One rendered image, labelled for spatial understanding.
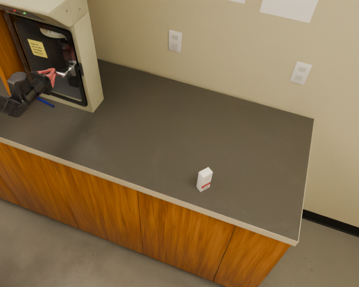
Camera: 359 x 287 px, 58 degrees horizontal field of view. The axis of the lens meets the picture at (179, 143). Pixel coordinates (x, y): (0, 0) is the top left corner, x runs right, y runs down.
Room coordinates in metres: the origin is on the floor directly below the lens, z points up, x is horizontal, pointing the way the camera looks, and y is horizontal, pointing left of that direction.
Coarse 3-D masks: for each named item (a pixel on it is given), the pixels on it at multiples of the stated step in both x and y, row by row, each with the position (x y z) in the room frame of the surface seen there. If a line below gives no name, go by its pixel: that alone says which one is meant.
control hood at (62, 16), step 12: (0, 0) 1.06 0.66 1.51; (12, 0) 1.06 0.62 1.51; (24, 0) 1.07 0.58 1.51; (36, 0) 1.08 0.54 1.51; (48, 0) 1.08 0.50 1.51; (60, 0) 1.09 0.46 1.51; (36, 12) 1.01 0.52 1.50; (48, 12) 1.00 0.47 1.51; (60, 12) 1.05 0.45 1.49; (60, 24) 1.08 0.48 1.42; (72, 24) 1.10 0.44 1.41
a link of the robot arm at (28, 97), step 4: (32, 88) 0.94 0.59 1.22; (28, 92) 0.91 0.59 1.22; (32, 92) 0.92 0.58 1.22; (24, 96) 0.88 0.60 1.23; (28, 96) 0.90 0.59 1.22; (32, 96) 0.91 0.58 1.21; (36, 96) 0.92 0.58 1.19; (24, 100) 0.89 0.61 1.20; (28, 100) 0.88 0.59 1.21; (32, 100) 0.90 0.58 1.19; (28, 104) 0.88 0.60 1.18
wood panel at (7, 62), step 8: (0, 16) 1.22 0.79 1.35; (0, 24) 1.21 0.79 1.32; (0, 32) 1.19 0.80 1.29; (8, 32) 1.23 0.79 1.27; (0, 40) 1.18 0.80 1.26; (8, 40) 1.21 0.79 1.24; (0, 48) 1.16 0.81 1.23; (8, 48) 1.20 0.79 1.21; (16, 48) 1.24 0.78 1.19; (0, 56) 1.14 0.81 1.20; (8, 56) 1.18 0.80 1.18; (16, 56) 1.22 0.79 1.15; (0, 64) 1.13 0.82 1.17; (8, 64) 1.17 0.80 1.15; (16, 64) 1.20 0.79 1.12; (0, 72) 1.13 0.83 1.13; (8, 72) 1.15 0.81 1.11; (8, 88) 1.13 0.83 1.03
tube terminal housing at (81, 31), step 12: (72, 0) 1.13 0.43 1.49; (84, 0) 1.20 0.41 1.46; (72, 12) 1.11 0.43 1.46; (84, 12) 1.18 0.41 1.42; (84, 24) 1.17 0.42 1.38; (72, 36) 1.11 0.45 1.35; (84, 36) 1.15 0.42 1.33; (84, 48) 1.14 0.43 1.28; (84, 60) 1.12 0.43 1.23; (96, 60) 1.20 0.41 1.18; (84, 72) 1.11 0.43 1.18; (96, 72) 1.19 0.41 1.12; (84, 84) 1.11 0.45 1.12; (96, 84) 1.17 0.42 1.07; (48, 96) 1.18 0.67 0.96; (96, 96) 1.16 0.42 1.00; (84, 108) 1.12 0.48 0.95
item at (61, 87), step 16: (16, 16) 1.17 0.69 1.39; (16, 32) 1.18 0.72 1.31; (32, 32) 1.15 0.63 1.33; (48, 32) 1.12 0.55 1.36; (64, 32) 1.09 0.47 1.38; (48, 48) 1.13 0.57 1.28; (64, 48) 1.10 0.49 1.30; (32, 64) 1.17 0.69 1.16; (48, 64) 1.14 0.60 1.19; (64, 64) 1.11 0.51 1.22; (64, 80) 1.11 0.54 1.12; (80, 80) 1.09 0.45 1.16; (64, 96) 1.12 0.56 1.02; (80, 96) 1.09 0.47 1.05
